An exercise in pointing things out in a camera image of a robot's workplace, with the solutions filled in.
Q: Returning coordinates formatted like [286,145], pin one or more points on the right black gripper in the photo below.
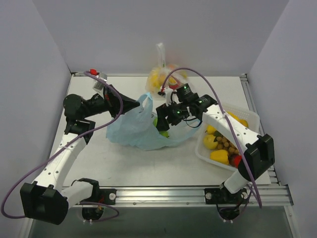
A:
[164,115]

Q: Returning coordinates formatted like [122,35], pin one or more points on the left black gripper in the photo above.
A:
[110,99]

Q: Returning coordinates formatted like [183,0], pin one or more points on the green fake apple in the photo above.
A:
[163,133]

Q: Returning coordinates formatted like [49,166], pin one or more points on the light blue plastic bag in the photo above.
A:
[135,128]

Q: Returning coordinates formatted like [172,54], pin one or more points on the brown fake longan bunch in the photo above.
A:
[225,144]

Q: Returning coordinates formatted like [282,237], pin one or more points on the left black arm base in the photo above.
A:
[99,207]

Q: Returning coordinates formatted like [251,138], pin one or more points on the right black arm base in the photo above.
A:
[227,204]

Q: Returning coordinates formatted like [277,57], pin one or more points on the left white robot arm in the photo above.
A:
[44,199]

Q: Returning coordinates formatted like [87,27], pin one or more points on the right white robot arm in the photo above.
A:
[257,151]

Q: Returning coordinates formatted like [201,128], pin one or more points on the clear tied bag of fruits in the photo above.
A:
[158,74]

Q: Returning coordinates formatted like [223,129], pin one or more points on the yellow fake bell pepper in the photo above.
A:
[220,156]

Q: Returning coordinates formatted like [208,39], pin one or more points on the red fake bell pepper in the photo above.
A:
[234,160]

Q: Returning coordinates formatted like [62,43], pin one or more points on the white plastic basket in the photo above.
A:
[244,135]

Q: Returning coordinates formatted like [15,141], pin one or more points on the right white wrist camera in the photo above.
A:
[167,93]

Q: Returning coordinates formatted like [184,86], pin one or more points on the aluminium front rail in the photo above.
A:
[190,196]

